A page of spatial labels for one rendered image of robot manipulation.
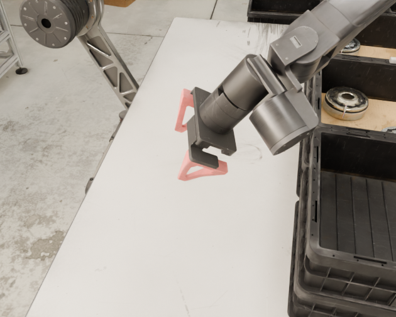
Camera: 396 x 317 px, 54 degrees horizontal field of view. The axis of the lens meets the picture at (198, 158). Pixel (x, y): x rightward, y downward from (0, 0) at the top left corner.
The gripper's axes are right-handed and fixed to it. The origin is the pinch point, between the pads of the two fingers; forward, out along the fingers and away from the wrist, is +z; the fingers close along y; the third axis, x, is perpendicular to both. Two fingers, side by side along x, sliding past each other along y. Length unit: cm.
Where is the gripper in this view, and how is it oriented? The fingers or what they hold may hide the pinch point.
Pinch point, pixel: (181, 151)
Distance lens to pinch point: 62.6
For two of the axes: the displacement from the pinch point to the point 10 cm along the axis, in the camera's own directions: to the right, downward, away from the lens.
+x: -8.3, -2.7, -4.9
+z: -5.5, 5.2, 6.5
